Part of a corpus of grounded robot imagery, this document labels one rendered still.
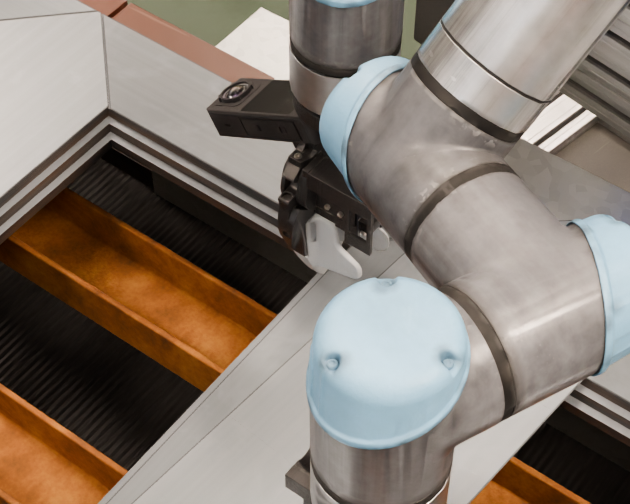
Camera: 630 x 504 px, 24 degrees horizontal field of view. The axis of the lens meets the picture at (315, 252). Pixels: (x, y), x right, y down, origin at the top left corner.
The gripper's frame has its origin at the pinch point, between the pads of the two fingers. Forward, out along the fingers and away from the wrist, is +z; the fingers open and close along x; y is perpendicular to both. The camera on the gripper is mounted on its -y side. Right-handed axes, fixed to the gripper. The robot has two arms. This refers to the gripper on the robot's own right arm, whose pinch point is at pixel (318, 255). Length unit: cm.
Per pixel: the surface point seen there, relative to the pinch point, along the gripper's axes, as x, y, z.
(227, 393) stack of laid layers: -14.3, 2.1, 0.8
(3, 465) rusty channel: -23.4, -16.0, 17.3
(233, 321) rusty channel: 0.3, -9.9, 17.2
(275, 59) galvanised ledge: 30.5, -28.5, 17.5
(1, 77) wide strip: 0.0, -35.6, 0.9
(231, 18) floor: 91, -87, 86
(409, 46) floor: 104, -57, 86
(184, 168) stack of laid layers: 2.2, -16.1, 2.1
